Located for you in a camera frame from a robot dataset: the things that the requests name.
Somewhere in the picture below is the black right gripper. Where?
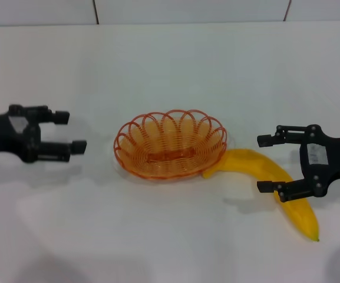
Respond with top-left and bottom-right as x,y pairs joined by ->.
256,124 -> 340,203

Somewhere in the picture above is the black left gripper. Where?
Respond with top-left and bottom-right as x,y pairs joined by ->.
0,103 -> 88,164

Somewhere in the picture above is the yellow banana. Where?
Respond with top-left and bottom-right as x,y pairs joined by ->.
202,148 -> 321,242

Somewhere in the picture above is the orange woven plastic basket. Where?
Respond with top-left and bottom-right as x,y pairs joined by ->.
113,108 -> 228,180

